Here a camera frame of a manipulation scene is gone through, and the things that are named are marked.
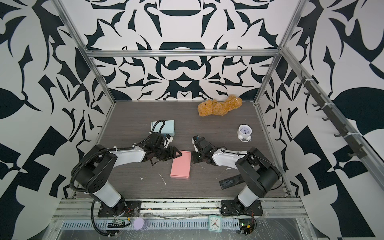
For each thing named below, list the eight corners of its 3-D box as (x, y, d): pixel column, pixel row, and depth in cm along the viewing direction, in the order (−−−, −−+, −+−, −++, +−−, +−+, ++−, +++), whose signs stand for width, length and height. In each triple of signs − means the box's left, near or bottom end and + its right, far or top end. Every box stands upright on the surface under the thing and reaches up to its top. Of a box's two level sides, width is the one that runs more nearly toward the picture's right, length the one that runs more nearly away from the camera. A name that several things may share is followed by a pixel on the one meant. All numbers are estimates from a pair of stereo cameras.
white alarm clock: (238, 141, 100) (240, 138, 97) (235, 127, 108) (236, 124, 105) (253, 141, 100) (254, 139, 98) (248, 127, 108) (250, 124, 105)
